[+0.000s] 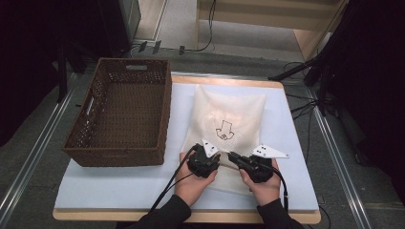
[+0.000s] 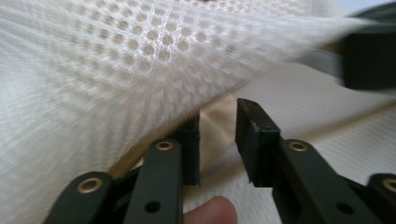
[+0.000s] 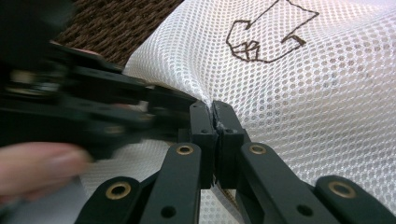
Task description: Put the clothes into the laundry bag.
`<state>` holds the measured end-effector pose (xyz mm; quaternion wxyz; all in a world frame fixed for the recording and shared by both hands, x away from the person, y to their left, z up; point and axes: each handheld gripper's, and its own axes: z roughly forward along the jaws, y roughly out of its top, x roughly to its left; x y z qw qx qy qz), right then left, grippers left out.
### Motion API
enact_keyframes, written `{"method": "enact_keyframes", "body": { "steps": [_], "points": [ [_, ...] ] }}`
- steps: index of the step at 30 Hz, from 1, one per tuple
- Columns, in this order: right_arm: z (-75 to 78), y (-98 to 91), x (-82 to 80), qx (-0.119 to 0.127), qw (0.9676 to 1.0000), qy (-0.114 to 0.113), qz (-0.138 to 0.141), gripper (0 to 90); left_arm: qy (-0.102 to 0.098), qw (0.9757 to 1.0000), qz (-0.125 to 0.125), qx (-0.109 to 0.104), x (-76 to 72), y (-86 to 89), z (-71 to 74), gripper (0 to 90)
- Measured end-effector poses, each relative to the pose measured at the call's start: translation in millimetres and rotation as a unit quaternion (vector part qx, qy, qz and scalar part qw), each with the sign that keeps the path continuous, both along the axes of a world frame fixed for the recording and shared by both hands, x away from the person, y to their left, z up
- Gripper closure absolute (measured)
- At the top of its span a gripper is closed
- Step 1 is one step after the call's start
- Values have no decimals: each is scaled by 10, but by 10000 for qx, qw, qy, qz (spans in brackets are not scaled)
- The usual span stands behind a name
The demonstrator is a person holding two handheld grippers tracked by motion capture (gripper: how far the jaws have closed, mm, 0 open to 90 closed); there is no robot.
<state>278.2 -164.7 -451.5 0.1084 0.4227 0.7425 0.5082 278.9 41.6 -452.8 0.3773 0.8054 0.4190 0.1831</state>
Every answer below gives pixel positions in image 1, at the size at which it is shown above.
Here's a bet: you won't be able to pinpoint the black hanging cable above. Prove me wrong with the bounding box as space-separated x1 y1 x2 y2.
190 0 218 53

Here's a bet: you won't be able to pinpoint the light wooden shelf unit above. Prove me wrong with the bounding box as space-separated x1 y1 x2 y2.
194 0 349 62

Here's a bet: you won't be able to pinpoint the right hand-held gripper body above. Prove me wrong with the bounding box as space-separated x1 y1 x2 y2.
238 144 290 184

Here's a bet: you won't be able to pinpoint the wooden table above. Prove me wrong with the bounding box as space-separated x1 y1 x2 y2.
52 73 322 225

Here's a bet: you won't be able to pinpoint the metal floor rail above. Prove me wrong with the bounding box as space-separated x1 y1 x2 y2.
0 73 77 220
305 84 374 229

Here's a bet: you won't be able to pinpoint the person's right hand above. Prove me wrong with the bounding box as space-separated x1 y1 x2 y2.
240 158 282 208

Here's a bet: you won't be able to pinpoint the black tripod stand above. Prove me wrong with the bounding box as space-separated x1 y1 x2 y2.
267 0 354 117

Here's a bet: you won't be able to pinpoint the dark grey cabinet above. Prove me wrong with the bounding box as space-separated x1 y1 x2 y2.
96 0 142 59

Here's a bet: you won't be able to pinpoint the white mesh laundry bag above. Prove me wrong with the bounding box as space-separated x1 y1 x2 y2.
181 84 267 197

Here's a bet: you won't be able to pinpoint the dark curtain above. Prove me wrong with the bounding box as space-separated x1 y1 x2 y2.
324 0 405 206
0 0 108 148

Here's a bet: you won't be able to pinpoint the light blue table mat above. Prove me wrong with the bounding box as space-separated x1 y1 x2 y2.
54 81 320 213

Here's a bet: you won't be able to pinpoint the brown wicker basket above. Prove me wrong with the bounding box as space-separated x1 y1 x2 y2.
61 56 173 168

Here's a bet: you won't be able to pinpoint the black metal stand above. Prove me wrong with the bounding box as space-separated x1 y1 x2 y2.
54 41 88 105

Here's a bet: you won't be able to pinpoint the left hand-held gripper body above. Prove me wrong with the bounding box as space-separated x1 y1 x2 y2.
186 137 222 179

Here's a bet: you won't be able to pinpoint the black floor cables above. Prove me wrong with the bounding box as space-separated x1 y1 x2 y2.
282 61 320 160

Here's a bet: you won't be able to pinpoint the person's left hand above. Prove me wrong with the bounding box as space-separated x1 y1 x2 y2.
174 152 219 208

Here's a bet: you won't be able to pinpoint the right hand-held gripper cable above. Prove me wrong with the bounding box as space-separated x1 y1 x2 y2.
270 165 289 213

